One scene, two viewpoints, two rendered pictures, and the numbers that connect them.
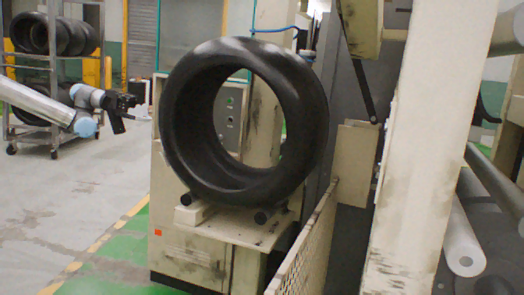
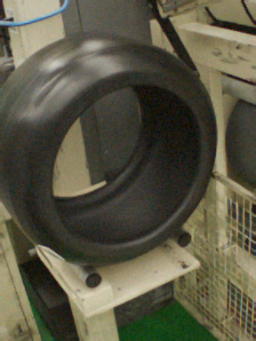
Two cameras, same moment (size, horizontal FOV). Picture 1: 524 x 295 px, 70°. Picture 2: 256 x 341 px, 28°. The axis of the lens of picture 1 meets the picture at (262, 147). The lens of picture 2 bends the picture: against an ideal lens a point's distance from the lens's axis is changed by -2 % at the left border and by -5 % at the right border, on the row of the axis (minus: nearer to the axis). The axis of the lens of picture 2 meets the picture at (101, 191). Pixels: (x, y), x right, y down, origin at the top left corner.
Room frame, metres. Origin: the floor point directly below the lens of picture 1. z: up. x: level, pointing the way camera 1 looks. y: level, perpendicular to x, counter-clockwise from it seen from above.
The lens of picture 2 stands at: (0.40, 0.88, 1.74)
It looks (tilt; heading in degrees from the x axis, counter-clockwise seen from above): 29 degrees down; 319
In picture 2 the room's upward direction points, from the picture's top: 10 degrees counter-clockwise
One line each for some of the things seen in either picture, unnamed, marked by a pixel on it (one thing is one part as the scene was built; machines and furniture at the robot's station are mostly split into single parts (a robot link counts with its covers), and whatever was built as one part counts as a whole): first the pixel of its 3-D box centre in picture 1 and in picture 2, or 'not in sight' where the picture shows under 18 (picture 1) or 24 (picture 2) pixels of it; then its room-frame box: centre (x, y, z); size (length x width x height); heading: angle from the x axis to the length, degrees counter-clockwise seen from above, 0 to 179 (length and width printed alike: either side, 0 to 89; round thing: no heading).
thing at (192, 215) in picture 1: (207, 201); (70, 266); (1.39, 0.19, 0.83); 0.36 x 0.09 x 0.06; 162
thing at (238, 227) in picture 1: (239, 218); (115, 258); (1.35, 0.06, 0.80); 0.37 x 0.36 x 0.02; 72
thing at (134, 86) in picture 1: (141, 94); not in sight; (7.77, 2.62, 0.38); 1.20 x 0.80 x 0.76; 4
